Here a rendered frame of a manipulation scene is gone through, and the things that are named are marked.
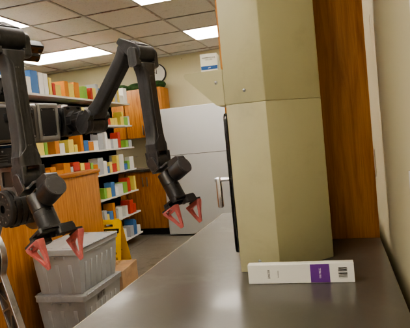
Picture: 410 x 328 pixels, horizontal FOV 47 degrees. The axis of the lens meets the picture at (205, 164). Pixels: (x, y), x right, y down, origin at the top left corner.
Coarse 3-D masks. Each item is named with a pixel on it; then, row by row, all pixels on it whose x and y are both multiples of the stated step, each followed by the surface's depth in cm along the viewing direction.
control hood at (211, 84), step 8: (200, 72) 130; (208, 72) 130; (216, 72) 129; (192, 80) 131; (200, 80) 130; (208, 80) 130; (216, 80) 129; (200, 88) 131; (208, 88) 130; (216, 88) 129; (224, 88) 129; (208, 96) 130; (216, 96) 130; (224, 96) 129; (216, 104) 130; (224, 104) 129
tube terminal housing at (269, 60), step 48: (240, 0) 126; (288, 0) 130; (240, 48) 127; (288, 48) 130; (240, 96) 128; (288, 96) 130; (240, 144) 129; (288, 144) 130; (240, 192) 130; (288, 192) 130; (240, 240) 131; (288, 240) 130
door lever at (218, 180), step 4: (216, 180) 136; (220, 180) 136; (224, 180) 136; (228, 180) 135; (216, 184) 136; (220, 184) 136; (220, 188) 136; (220, 192) 136; (220, 196) 136; (220, 200) 136; (220, 204) 136
